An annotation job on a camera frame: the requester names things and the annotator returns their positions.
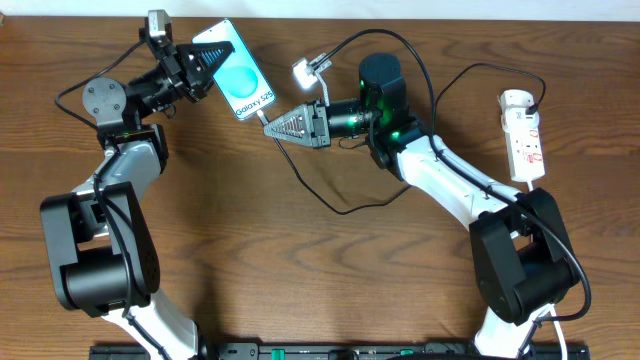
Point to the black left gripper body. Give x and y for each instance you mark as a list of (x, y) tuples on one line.
[(185, 70)]

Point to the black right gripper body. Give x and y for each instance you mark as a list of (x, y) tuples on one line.
[(322, 136)]

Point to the turquoise screen smartphone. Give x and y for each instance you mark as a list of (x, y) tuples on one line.
[(239, 78)]

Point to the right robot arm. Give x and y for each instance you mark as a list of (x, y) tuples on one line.
[(523, 260)]

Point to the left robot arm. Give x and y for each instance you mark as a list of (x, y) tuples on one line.
[(101, 254)]

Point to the white USB charger plug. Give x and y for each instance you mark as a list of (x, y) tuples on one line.
[(515, 98)]

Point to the white power strip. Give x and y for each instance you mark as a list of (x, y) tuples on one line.
[(523, 144)]

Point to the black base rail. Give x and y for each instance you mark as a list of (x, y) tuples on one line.
[(431, 350)]

